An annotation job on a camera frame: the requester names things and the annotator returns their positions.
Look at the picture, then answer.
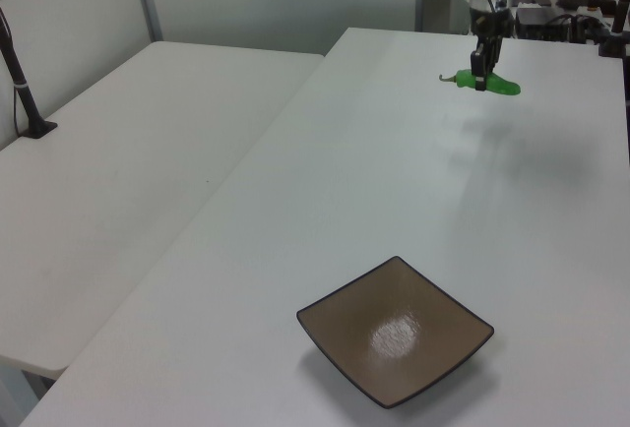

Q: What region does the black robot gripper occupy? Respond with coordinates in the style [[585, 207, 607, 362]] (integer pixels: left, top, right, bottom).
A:
[[469, 7, 514, 93]]

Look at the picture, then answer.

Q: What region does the green chili pepper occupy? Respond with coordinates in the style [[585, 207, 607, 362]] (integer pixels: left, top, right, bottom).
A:
[[437, 68, 522, 97]]

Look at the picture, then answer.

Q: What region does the brown square ceramic plate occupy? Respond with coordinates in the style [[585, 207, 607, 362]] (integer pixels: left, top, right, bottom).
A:
[[295, 255, 495, 410]]

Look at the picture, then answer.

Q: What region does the black electronic control box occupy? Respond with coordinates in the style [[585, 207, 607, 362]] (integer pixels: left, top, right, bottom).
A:
[[514, 6, 573, 42]]

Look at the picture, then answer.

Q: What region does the black clamp stand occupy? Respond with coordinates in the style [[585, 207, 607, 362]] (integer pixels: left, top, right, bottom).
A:
[[597, 0, 630, 58]]

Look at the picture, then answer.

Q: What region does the white adjacent table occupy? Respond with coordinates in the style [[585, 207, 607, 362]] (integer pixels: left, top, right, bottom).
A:
[[0, 40, 326, 380]]

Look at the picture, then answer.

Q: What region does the bundle of black cables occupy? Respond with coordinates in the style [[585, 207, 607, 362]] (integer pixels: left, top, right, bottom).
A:
[[565, 12, 612, 45]]

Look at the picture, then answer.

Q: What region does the black camera stand pole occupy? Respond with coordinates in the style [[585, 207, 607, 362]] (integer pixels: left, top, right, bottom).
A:
[[0, 6, 59, 140]]

